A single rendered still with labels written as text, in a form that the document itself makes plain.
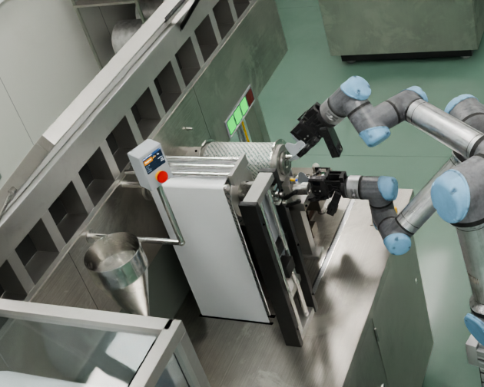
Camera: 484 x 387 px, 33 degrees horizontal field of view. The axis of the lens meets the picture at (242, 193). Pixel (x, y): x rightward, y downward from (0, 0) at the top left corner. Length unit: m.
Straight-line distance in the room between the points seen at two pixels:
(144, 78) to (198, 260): 0.57
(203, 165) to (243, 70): 0.85
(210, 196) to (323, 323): 0.54
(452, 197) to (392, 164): 2.59
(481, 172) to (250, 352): 0.90
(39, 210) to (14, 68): 3.47
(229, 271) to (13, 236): 0.70
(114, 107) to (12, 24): 3.24
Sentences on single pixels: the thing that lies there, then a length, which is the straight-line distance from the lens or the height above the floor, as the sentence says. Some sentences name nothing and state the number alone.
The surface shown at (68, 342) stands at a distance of 1.72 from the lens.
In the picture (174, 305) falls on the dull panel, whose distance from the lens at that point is 2.69.
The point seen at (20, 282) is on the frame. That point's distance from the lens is 2.10.
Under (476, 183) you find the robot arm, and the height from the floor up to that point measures 1.44.
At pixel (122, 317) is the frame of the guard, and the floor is 1.60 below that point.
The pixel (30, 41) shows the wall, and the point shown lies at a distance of 5.68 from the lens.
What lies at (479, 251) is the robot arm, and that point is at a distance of 2.13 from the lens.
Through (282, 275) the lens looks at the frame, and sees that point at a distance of 2.32.
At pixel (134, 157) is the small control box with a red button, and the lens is 1.94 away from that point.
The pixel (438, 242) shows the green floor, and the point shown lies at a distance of 4.05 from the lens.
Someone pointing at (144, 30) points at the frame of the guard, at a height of 1.99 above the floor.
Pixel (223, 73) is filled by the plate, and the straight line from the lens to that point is 2.93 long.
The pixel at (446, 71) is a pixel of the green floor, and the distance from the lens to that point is 5.32.
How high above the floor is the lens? 2.68
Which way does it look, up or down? 35 degrees down
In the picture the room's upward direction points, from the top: 19 degrees counter-clockwise
